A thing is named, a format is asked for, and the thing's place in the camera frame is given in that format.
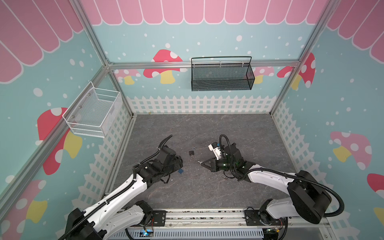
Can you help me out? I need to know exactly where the black padlock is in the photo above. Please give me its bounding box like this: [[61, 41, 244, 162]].
[[189, 147, 197, 156]]

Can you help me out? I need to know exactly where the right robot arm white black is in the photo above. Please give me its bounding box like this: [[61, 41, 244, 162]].
[[201, 135, 345, 226]]

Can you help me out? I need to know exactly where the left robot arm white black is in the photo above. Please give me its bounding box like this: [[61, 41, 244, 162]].
[[60, 136, 183, 240]]

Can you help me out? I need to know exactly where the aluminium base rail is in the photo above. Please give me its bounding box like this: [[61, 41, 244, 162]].
[[80, 208, 331, 232]]

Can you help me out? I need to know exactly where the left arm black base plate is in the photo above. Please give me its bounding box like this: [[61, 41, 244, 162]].
[[152, 211, 167, 227]]

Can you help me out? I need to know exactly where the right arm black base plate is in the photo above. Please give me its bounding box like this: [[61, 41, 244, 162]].
[[244, 209, 286, 227]]

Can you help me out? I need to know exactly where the black mesh wall basket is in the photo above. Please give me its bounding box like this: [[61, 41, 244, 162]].
[[191, 56, 255, 92]]

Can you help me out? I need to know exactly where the white wire wall basket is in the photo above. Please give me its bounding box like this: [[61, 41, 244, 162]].
[[63, 82, 123, 138]]

